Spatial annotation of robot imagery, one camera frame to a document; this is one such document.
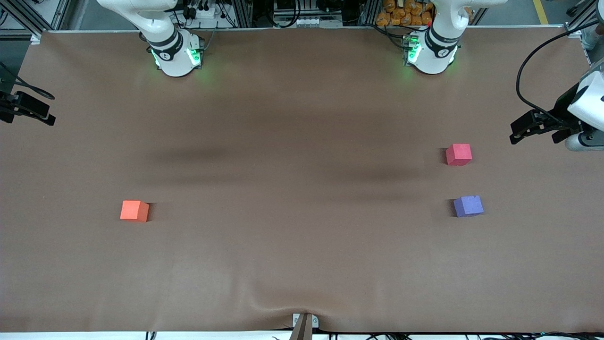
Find grey metal bracket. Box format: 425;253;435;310
292;313;320;340

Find white power strip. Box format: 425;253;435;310
191;5;226;20

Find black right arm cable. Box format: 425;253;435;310
0;61;55;101

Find orange foam block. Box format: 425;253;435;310
120;200;150;222

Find white terminal strip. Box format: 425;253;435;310
295;17;344;27

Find purple foam block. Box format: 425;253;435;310
453;195;484;218

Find red foam block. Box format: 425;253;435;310
445;144;472;166

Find brown table cover mat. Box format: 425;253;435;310
0;26;604;334

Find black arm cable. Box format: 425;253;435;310
516;20;604;127
0;61;55;101

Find pile of orange packets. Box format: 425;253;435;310
376;0;434;27

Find grey aluminium frame strut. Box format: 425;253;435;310
0;0;71;44
564;0;604;38

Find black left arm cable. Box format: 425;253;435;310
516;20;604;127

